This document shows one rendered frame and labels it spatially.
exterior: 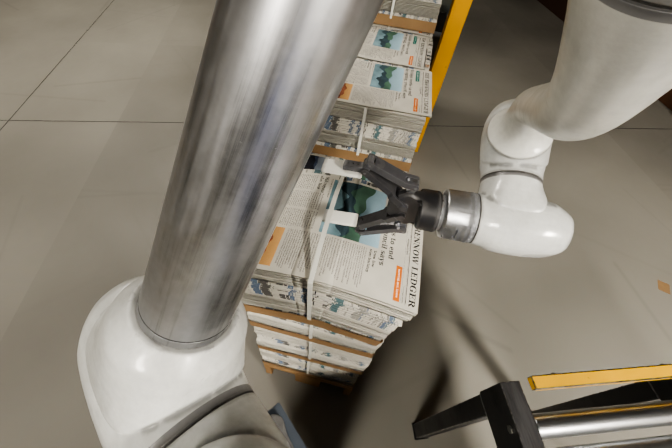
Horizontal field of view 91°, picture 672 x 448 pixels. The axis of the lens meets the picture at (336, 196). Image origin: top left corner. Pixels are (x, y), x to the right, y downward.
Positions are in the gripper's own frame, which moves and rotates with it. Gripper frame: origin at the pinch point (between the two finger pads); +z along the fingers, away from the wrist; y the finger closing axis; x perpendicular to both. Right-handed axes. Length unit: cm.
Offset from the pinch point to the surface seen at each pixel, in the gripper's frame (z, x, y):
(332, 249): -2.0, -5.9, 10.0
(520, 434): -48, -23, 41
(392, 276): -14.5, -7.8, 12.3
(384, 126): -6.5, 46.4, 17.2
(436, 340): -48, 24, 121
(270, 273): 8.4, -13.2, 11.1
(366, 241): -8.3, -1.8, 11.0
